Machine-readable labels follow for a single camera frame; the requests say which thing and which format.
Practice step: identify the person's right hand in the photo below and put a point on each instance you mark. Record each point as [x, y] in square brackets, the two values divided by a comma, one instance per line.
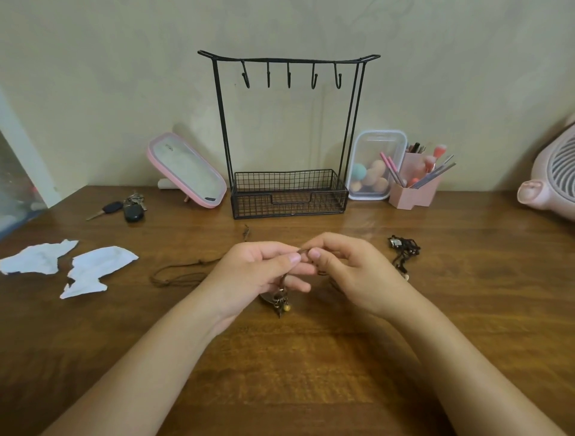
[368, 278]

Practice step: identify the person's left hand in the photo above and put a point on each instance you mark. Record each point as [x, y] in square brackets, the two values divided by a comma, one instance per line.
[247, 278]

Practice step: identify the person's left forearm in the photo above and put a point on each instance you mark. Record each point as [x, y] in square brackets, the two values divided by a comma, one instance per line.
[130, 377]

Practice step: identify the person's right forearm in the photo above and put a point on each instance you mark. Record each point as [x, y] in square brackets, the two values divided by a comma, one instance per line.
[471, 382]

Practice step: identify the pink brush holder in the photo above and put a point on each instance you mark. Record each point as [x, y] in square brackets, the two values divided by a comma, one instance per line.
[410, 200]

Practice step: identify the small peach makeup sponge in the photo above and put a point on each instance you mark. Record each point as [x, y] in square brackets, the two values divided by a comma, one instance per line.
[355, 185]

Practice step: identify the teal makeup sponge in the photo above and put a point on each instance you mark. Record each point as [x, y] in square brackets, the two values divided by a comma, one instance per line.
[358, 170]

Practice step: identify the pink pen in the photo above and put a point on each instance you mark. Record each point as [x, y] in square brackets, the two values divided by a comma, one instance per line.
[393, 168]
[386, 162]

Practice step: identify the grey purple pencil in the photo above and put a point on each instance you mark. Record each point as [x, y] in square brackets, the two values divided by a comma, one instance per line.
[433, 175]

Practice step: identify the pink framed table mirror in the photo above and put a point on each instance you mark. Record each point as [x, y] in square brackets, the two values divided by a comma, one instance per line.
[186, 170]

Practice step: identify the black oval key fob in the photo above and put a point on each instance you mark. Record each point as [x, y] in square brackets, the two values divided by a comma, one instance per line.
[134, 214]

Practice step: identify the pink makeup brush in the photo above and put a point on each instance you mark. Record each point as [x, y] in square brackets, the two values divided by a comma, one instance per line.
[430, 162]

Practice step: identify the clear plastic container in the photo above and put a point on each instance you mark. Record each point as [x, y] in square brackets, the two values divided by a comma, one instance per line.
[377, 143]

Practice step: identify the silver key bunch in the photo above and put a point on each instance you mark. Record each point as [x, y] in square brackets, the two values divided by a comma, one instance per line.
[136, 199]

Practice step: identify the dark cosmetic pencils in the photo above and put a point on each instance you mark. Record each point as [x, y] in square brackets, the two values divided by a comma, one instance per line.
[416, 147]

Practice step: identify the coral tipped makeup brush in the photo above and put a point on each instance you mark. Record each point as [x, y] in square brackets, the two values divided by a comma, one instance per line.
[439, 150]

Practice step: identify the white crumpled paper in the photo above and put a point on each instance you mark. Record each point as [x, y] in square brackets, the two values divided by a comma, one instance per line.
[99, 265]
[37, 259]

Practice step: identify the black headed car key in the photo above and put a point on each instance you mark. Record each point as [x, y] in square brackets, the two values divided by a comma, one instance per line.
[112, 207]

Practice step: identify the pink pig shaped desk fan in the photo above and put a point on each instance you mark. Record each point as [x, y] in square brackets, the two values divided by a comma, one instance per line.
[550, 186]

